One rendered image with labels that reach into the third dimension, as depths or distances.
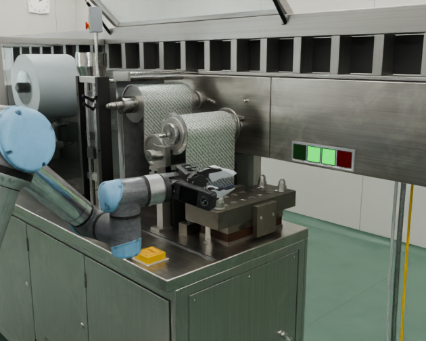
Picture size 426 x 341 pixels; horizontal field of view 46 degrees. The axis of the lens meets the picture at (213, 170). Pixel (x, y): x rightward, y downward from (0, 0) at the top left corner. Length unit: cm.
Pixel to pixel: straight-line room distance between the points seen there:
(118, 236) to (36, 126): 38
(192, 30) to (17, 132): 133
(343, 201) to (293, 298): 270
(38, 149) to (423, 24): 109
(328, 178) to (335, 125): 292
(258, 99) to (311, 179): 288
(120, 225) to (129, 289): 50
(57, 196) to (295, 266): 98
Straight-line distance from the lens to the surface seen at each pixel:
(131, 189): 120
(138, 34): 248
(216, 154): 183
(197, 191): 123
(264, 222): 175
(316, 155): 176
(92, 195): 206
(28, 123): 98
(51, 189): 121
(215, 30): 208
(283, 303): 190
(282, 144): 185
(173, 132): 173
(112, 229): 124
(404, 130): 160
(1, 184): 99
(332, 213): 467
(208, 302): 160
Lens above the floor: 151
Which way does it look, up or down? 13 degrees down
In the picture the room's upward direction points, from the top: straight up
